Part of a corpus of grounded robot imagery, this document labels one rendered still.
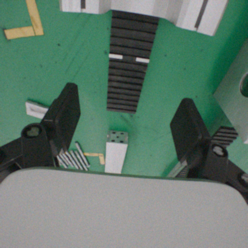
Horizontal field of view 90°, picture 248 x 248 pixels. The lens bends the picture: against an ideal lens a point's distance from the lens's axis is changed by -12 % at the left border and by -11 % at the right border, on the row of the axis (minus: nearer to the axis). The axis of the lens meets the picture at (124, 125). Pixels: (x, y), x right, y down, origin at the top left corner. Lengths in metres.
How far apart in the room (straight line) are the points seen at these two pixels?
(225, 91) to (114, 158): 0.23
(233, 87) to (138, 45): 0.14
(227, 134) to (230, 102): 0.08
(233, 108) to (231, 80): 0.04
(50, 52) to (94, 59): 0.06
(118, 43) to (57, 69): 0.09
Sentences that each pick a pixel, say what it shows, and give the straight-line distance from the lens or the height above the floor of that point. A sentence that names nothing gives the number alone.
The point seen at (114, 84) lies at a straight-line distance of 0.21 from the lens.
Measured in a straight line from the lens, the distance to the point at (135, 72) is 0.20.
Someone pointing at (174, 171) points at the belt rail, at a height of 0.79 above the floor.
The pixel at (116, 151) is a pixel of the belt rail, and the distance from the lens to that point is 0.28.
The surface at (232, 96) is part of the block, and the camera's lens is 0.22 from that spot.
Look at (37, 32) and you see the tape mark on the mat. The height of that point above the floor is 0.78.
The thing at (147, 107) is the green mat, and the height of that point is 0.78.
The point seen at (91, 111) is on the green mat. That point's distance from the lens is 0.25.
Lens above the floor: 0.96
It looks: 44 degrees down
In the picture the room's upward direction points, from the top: 178 degrees counter-clockwise
